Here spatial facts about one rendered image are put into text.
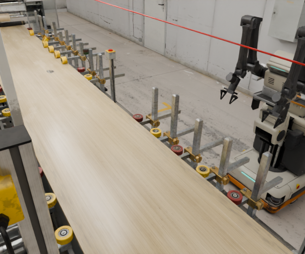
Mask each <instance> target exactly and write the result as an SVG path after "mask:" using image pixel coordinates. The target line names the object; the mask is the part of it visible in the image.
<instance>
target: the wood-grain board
mask: <svg viewBox="0 0 305 254"><path fill-rule="evenodd" d="M0 30H1V34H2V38H3V42H4V46H5V50H6V54H7V58H8V62H9V66H10V70H11V74H12V78H13V82H14V86H15V90H16V93H17V97H18V101H19V106H20V110H21V114H22V118H23V122H24V126H25V127H26V129H27V131H28V133H29V135H30V137H31V139H32V143H33V147H34V151H35V155H36V159H37V161H38V163H39V165H40V167H41V168H42V169H43V173H44V175H45V177H46V179H47V181H48V183H49V185H50V188H51V190H52V192H53V193H54V194H55V195H56V200H57V202H58V204H59V206H60V208H61V210H62V212H63V214H64V216H65V218H66V220H67V222H68V224H69V226H70V227H71V228H72V230H73V234H74V236H75V238H76V240H77V242H78V244H79V246H80V248H81V250H82V252H83V254H294V253H293V252H292V251H290V250H289V249H288V248H287V247H286V246H284V245H283V244H282V243H281V242H280V241H278V240H277V239H276V238H275V237H274V236H273V235H271V234H270V233H269V232H268V231H267V230H266V229H264V228H263V227H262V226H261V225H260V224H258V223H257V222H256V221H255V220H254V219H252V218H251V217H250V216H249V215H248V214H247V213H245V212H244V211H243V210H242V209H241V208H239V207H238V206H237V205H236V204H235V203H233V202H232V201H231V200H230V199H229V198H228V197H226V196H225V195H224V194H223V193H222V192H220V191H219V190H218V189H217V188H216V187H214V186H213V185H212V184H211V183H210V182H209V181H207V180H206V179H205V178H204V177H203V176H201V175H200V174H199V173H197V172H196V171H195V170H194V169H193V168H192V167H190V166H189V165H188V164H187V163H186V162H184V161H183V160H182V159H181V158H180V157H178V156H177V155H176V154H175V153H174V152H173V151H171V150H170V149H169V148H168V147H167V146H166V145H164V144H163V143H162V142H161V141H160V140H158V139H157V138H156V137H155V136H154V135H152V134H151V133H150V132H149V131H148V130H147V129H145V128H144V127H143V126H142V125H141V124H139V123H138V122H137V121H136V120H135V119H134V118H132V117H131V116H130V115H129V114H128V113H126V112H125V111H124V110H123V109H122V108H120V107H119V106H118V105H117V104H116V103H115V102H113V101H112V100H111V99H110V98H109V97H107V96H106V95H105V94H104V93H103V92H101V91H100V90H99V89H98V88H97V87H96V86H94V85H93V84H92V83H91V82H90V81H88V80H87V79H86V78H85V77H84V76H82V75H81V74H80V73H79V72H78V71H77V70H75V69H74V68H73V67H72V66H71V65H70V64H68V63H66V64H62V63H61V60H60V57H59V58H55V57H54V52H51V53H49V51H48V47H47V48H44V47H43V44H42V41H41V40H40V39H39V38H37V37H36V36H35V35H32V36H30V34H29V30H28V29H27V28H26V27H24V26H23V27H13V28H3V29H0ZM47 70H51V71H52V70H53V71H54V72H52V73H47Z"/></svg>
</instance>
